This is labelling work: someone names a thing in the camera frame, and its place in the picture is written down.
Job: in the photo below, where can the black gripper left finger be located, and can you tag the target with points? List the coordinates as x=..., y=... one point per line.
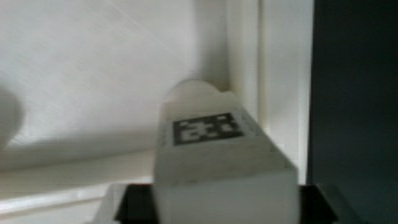
x=137, y=208

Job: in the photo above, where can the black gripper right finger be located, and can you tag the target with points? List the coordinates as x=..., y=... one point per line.
x=316, y=204

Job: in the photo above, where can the white table leg with tag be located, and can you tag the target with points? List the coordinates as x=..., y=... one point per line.
x=224, y=175

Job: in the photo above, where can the white square tabletop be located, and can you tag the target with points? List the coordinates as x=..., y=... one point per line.
x=96, y=54

